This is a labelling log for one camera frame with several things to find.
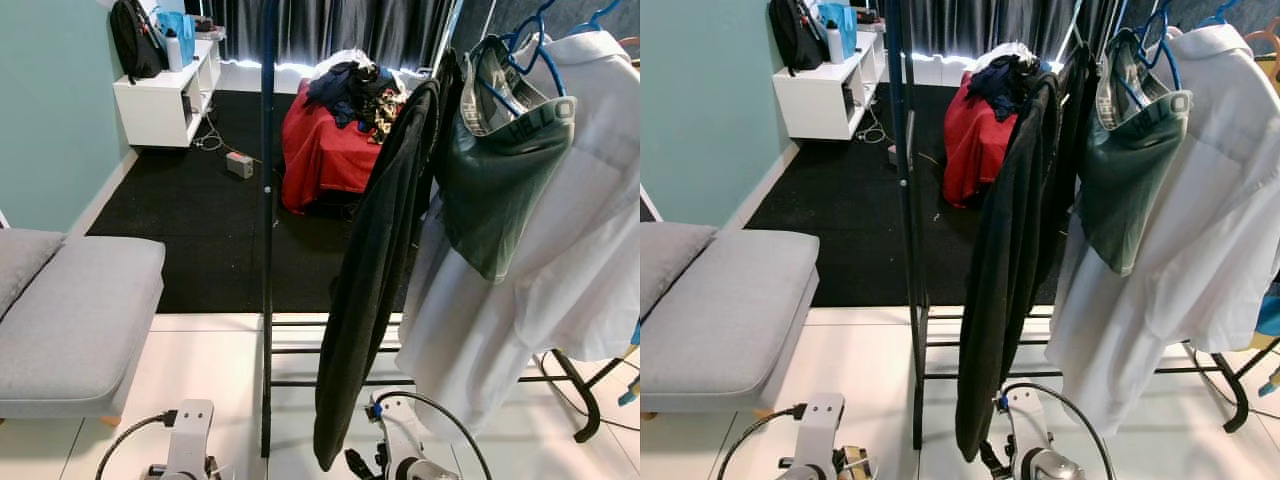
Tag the black hanging garment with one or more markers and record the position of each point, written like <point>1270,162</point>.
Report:
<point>375,280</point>
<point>1010,270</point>

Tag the white low shelf cabinet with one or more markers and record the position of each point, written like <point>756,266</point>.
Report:
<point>830,95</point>
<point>160,105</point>

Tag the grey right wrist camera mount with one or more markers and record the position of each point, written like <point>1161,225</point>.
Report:
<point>400,430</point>
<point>1025,425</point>

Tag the white shirt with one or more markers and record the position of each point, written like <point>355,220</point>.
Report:
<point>560,280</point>
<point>1200,250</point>

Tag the dark pleated curtain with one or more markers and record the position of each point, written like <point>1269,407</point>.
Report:
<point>330,30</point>
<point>980,25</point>

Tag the grey cushion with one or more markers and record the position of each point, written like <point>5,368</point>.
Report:
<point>20,260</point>
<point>670,250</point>

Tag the yellow grey plaid shirt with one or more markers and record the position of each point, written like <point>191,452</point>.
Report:
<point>853,462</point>

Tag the red cloth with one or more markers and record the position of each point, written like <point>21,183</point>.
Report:
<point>970,140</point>
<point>325,150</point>

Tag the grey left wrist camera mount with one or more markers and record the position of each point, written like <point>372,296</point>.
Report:
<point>825,435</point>
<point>190,440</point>

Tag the white bottle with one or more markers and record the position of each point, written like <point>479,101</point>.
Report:
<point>834,44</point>
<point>174,52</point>

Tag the green shorts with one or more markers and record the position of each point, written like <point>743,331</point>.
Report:
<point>500,190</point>
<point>1130,180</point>

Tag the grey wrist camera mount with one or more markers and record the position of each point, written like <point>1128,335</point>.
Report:
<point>825,435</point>
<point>1025,425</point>
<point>190,440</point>
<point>400,430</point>

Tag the light blue bag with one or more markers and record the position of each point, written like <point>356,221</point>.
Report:
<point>845,22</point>
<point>185,25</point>

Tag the grey power adapter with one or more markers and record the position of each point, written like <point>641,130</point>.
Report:
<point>240,165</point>

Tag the blue clothes hanger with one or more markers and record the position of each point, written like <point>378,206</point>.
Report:
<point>600,12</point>
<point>1220,10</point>
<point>530,50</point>
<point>1160,45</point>

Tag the black backpack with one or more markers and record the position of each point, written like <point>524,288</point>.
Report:
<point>130,40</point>
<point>795,30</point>

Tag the dark clothes pile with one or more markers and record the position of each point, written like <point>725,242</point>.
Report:
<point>1000,80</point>
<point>350,90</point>

